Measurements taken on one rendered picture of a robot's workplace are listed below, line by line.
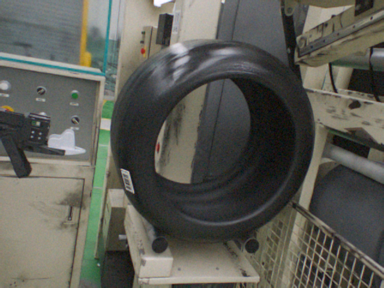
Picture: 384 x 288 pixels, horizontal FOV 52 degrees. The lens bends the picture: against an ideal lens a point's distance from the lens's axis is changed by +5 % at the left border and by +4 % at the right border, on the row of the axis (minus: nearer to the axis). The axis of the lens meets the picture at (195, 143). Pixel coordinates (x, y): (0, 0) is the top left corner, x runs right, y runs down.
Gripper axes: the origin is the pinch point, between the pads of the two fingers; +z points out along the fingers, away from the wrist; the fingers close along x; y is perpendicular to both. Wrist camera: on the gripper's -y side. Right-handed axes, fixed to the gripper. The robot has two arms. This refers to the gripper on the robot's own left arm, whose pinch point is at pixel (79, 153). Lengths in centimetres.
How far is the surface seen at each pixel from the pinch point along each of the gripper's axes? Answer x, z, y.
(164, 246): -10.2, 26.5, -18.3
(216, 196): 14, 49, -10
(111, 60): 921, 88, -11
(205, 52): -9.5, 22.5, 34.3
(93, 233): 169, 36, -108
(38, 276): 55, 1, -71
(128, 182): -10.9, 12.0, -1.9
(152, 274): -10.1, 25.6, -26.8
